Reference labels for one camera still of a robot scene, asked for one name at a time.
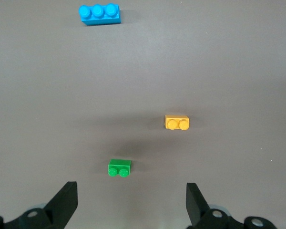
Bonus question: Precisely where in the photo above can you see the yellow two-stud toy block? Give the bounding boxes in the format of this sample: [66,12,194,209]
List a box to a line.
[164,114,190,131]

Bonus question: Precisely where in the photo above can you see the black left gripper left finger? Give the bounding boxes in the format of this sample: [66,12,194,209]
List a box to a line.
[0,181,78,229]

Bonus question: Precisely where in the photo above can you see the blue three-stud toy block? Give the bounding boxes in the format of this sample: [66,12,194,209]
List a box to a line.
[78,3,122,26]

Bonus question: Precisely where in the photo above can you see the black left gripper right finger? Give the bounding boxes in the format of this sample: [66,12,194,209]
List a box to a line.
[186,183,276,229]

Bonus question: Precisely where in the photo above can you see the green two-stud toy block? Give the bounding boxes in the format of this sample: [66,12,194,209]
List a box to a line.
[107,158,132,178]

